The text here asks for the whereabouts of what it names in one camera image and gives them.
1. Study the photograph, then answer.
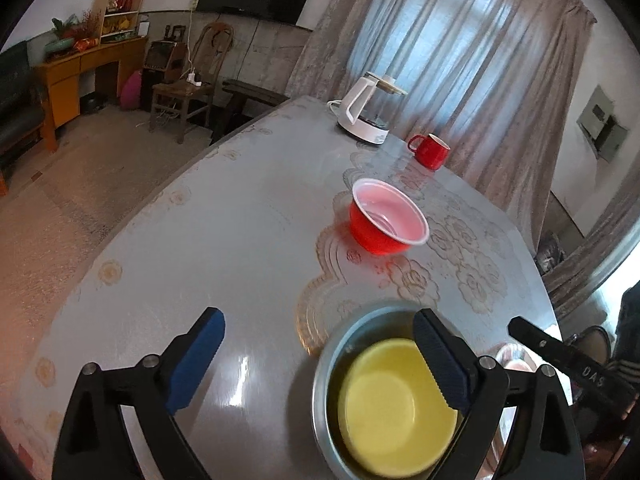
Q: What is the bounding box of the yellow plastic bowl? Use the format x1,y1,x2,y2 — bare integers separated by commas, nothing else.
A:
337,338,458,478

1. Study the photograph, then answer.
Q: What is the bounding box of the white electric kettle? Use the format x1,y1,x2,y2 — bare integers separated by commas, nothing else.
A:
327,72,407,146

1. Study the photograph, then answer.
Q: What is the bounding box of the dark round-back chair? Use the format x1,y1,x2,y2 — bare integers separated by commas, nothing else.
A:
570,326,612,361

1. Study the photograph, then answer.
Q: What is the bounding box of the stainless steel bowl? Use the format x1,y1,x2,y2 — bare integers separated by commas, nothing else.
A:
311,301,506,480

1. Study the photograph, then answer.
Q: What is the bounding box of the beige lace table mat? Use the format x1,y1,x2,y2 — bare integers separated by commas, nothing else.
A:
295,150,531,356

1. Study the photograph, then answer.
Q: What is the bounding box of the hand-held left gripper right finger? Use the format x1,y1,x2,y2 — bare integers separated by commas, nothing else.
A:
413,308,586,480

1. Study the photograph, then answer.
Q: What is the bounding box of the red enamel mug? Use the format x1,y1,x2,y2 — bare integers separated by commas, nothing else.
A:
407,133,451,171

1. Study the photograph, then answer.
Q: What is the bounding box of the dark wooden bench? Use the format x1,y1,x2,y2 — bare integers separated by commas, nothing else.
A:
210,78,288,143

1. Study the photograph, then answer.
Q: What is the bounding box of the grey wall electrical panel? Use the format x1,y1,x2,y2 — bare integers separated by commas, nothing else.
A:
576,85,630,163

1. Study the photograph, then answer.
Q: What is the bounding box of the desktop shelf with ornaments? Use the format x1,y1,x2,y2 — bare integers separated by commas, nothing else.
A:
97,0,146,43

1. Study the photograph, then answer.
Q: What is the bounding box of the beige door curtain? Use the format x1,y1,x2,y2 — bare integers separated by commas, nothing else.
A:
542,195,640,321

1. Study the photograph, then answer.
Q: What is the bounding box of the person's dark clothing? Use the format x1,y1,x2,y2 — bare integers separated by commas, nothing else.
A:
612,282,640,386

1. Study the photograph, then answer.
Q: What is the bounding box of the dark grey bag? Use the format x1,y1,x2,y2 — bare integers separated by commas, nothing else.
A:
534,234,567,276

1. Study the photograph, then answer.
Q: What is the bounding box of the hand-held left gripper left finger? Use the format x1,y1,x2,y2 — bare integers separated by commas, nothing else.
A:
51,306,226,480

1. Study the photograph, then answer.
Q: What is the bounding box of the wooden arched-back chair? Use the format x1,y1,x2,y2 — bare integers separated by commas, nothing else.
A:
149,22,235,145

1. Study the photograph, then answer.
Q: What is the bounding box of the brown speaker cabinet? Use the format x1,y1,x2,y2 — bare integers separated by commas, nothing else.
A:
141,39,187,111

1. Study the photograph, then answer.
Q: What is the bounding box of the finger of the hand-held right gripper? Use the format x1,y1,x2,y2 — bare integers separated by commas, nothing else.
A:
507,316,585,377

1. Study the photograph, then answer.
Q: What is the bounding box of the beige window curtain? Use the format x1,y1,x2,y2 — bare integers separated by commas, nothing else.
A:
287,0,598,256

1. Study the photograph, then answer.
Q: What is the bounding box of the wooden desk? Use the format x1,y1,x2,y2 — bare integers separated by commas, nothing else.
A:
35,35,150,152

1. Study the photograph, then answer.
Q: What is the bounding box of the red plastic bowl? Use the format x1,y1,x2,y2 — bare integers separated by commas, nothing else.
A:
348,177,431,257

